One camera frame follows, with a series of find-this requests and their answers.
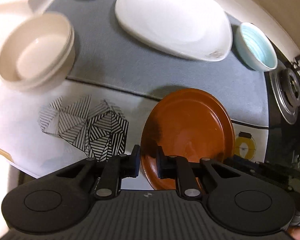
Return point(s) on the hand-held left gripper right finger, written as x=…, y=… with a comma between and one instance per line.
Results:
x=161, y=165

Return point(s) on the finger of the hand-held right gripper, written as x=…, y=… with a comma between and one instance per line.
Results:
x=265, y=168

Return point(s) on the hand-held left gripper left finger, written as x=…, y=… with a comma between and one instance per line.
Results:
x=137, y=161

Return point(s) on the brown round plate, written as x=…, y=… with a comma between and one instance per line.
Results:
x=190, y=125

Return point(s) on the black gas stove top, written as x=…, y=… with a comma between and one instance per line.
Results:
x=285, y=140

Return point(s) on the gas stove burner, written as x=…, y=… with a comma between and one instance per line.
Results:
x=287, y=95

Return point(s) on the grey drying mat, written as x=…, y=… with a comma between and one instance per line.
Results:
x=130, y=67

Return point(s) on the light blue ribbed bowl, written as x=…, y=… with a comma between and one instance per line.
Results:
x=258, y=46

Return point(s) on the white geometric print mat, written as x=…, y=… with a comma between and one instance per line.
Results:
x=20, y=120

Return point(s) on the large white oval plate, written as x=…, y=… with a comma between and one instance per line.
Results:
x=170, y=20

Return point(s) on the cream bowl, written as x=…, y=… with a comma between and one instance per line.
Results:
x=37, y=52

